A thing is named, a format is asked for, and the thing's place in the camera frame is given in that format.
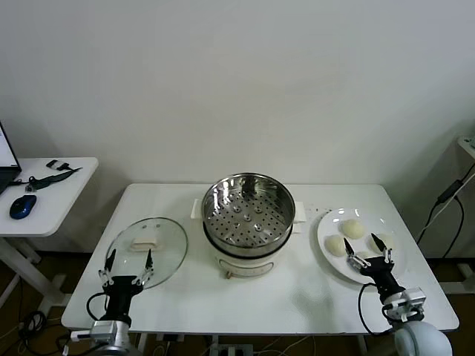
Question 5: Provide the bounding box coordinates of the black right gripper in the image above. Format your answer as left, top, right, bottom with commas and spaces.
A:
343, 232, 406, 298

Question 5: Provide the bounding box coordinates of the black floor cable coil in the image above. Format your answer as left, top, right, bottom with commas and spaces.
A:
16, 309, 71, 356

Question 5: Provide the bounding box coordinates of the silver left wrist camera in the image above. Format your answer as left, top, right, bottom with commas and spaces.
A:
91, 320, 131, 344

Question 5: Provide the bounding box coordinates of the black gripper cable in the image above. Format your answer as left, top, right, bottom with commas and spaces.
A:
357, 280, 395, 337
86, 291, 109, 322

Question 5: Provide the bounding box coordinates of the white floor power strip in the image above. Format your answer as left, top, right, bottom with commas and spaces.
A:
207, 343, 255, 356

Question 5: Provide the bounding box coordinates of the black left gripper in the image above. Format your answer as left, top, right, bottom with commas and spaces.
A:
98, 248, 155, 323

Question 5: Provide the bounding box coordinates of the perforated steel steamer basket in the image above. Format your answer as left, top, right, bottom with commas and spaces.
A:
201, 171, 297, 253

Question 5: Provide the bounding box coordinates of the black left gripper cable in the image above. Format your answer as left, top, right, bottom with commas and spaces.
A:
86, 291, 109, 322

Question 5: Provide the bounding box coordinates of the white shelf stand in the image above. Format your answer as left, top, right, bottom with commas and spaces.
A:
437, 135, 475, 296

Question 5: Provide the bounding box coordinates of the black power adapter cable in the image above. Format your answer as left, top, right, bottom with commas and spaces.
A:
413, 162, 475, 260

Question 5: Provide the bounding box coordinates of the round glass pot lid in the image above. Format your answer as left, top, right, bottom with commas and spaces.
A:
105, 217, 189, 291

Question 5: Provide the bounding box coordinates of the black laptop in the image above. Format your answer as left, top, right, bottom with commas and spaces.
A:
0, 120, 22, 196

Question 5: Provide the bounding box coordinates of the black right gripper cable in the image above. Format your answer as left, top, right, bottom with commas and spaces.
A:
357, 280, 395, 337

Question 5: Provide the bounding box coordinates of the blue computer mouse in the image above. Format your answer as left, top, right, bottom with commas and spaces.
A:
9, 194, 38, 220

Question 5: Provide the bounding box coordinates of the large white plate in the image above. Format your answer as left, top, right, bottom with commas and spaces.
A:
316, 207, 408, 287

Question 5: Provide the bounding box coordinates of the white electric cooker pot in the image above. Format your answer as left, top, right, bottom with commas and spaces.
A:
190, 198, 308, 280

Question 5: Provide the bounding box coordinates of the white side table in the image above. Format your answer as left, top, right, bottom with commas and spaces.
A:
0, 157, 99, 316

